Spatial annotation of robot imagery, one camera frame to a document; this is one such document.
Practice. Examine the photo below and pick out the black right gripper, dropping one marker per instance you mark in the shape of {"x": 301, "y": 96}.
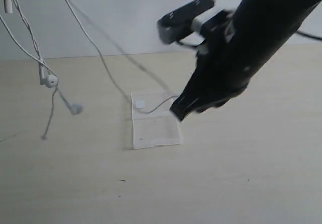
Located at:
{"x": 256, "y": 30}

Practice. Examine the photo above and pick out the clear open plastic case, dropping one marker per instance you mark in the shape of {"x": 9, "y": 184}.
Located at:
{"x": 153, "y": 123}

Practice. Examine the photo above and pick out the white wired earphones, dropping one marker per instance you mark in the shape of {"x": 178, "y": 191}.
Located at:
{"x": 47, "y": 76}

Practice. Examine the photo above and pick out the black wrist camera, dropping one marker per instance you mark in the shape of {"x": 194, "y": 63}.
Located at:
{"x": 176, "y": 25}

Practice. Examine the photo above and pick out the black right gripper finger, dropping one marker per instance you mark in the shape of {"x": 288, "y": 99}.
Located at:
{"x": 184, "y": 103}

